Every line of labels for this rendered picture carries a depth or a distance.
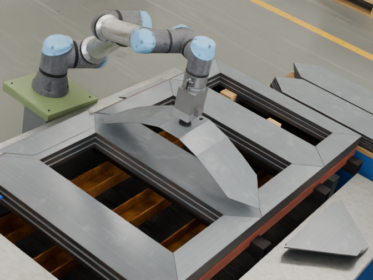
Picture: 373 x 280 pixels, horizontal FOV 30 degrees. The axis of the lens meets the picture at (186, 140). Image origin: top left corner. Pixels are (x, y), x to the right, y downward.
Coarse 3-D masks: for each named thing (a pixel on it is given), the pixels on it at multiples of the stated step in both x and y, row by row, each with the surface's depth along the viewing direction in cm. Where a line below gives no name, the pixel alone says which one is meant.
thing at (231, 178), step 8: (240, 160) 230; (224, 168) 223; (232, 168) 225; (240, 168) 228; (248, 168) 230; (216, 176) 219; (224, 176) 221; (232, 176) 223; (240, 176) 226; (248, 176) 228; (224, 184) 219; (232, 184) 222; (240, 184) 224; (224, 192) 218; (232, 192) 220
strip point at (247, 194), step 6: (252, 180) 228; (246, 186) 225; (252, 186) 227; (234, 192) 220; (240, 192) 222; (246, 192) 224; (252, 192) 225; (234, 198) 219; (240, 198) 221; (246, 198) 222; (252, 198) 224; (258, 198) 226; (252, 204) 222; (258, 204) 224
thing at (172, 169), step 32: (256, 96) 293; (96, 128) 246; (128, 128) 251; (224, 128) 267; (320, 128) 280; (64, 160) 234; (128, 160) 238; (160, 160) 238; (192, 160) 242; (0, 192) 211; (192, 192) 227; (32, 224) 205; (256, 224) 223; (224, 256) 212
